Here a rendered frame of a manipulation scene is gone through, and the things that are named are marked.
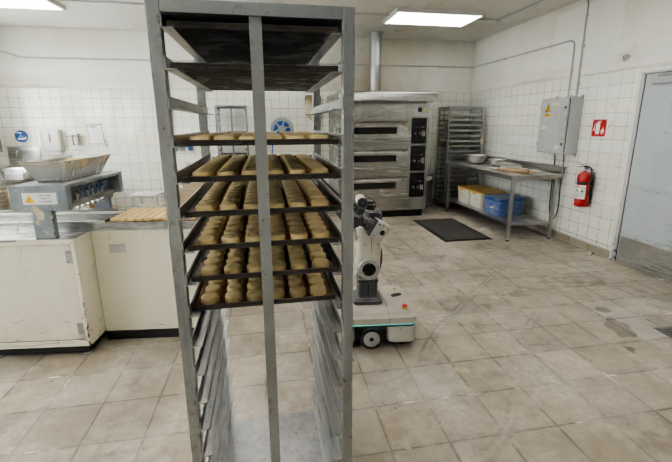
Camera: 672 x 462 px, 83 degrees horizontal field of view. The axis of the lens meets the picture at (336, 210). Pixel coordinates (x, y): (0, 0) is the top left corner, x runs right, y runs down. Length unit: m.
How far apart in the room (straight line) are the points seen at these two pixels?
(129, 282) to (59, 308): 0.43
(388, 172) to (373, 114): 0.96
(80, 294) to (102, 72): 4.98
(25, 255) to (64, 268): 0.24
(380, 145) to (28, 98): 5.59
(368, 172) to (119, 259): 4.17
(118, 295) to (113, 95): 4.74
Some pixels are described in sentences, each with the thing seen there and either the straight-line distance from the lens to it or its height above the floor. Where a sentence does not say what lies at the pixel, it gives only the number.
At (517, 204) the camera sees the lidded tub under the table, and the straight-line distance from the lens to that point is 6.08.
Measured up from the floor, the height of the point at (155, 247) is 0.71.
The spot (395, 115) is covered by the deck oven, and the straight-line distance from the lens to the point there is 6.28.
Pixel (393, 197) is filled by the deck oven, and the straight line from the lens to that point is 6.40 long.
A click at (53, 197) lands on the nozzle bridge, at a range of 2.91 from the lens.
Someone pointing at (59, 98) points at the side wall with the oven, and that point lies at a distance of 7.70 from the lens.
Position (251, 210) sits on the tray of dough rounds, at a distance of 1.02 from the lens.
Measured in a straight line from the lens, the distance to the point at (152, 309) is 3.12.
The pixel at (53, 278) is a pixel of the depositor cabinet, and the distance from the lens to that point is 3.09.
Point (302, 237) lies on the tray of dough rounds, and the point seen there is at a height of 1.23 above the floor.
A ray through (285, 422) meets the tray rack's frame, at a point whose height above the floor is 0.15.
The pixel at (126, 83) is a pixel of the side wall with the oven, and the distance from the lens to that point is 7.34.
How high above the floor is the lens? 1.54
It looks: 13 degrees down
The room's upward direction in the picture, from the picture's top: straight up
